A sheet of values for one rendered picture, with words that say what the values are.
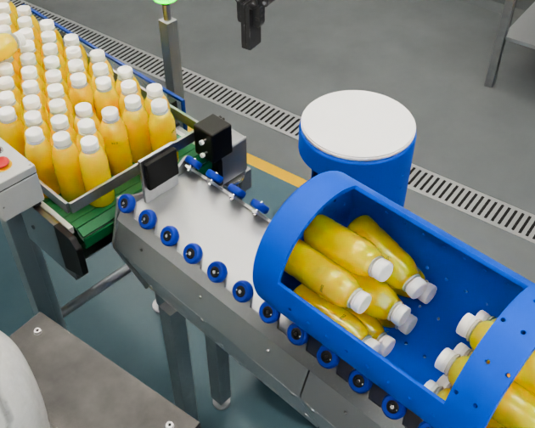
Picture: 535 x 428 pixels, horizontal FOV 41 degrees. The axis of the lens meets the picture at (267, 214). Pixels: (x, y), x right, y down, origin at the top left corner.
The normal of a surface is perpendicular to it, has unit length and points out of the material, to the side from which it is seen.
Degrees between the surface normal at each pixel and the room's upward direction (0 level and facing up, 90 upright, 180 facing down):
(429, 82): 0
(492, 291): 88
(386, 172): 90
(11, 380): 71
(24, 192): 90
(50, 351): 1
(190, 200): 0
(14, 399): 76
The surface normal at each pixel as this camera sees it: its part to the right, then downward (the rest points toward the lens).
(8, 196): 0.72, 0.48
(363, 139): 0.00, -0.73
